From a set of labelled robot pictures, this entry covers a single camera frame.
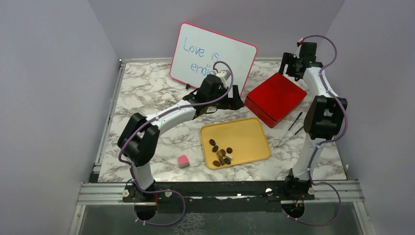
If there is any dark round chocolate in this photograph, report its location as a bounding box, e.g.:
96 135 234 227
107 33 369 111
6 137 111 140
226 147 233 154

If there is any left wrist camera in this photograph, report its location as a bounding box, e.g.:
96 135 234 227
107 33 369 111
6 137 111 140
214 70 232 89

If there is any dark oval chocolate upper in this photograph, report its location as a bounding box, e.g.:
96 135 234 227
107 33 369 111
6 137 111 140
209 139 216 146

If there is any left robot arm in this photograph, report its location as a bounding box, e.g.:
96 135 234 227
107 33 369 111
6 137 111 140
117 75 244 201

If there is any dark oval chocolate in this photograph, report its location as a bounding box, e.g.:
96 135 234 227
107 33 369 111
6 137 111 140
209 139 216 146
212 161 222 167

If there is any pink whiteboard eraser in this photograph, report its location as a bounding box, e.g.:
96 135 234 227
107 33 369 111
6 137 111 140
178 155 190 168

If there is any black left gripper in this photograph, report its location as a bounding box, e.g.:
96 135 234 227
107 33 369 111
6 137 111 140
206 84 243 110

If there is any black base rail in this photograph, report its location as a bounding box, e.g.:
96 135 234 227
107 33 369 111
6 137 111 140
121 181 315 213

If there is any dark oval chocolate front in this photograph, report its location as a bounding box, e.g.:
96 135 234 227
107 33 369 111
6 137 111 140
212 161 222 167

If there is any pink-framed whiteboard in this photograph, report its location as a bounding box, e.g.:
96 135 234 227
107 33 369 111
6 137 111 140
169 23 257 94

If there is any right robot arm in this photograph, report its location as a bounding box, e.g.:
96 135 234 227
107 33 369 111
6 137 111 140
278 41 347 199

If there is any red box lid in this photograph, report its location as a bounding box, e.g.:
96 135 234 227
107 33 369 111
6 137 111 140
244 73 307 128

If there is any yellow plastic tray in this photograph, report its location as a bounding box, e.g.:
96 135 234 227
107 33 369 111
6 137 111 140
200 117 271 170

